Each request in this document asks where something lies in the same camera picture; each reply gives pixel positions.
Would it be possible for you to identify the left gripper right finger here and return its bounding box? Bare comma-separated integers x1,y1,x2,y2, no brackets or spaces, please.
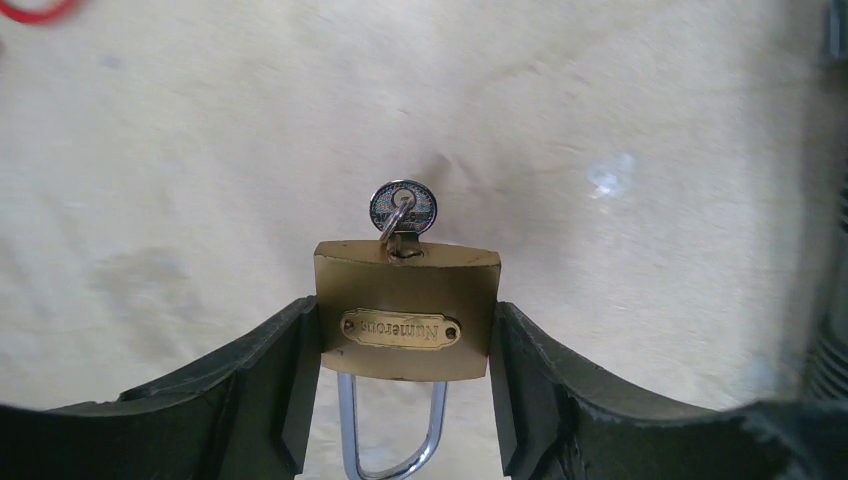
489,302,847,479

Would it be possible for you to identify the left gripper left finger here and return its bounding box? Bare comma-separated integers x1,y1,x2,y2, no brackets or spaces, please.
1,297,321,479

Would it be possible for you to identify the brass padlock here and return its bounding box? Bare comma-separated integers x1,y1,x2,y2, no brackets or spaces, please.
313,236,501,479

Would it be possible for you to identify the brass padlock key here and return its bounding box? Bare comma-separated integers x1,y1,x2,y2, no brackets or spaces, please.
369,180,438,242

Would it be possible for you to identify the red cable padlock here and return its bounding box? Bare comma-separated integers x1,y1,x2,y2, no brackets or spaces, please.
1,0,82,25

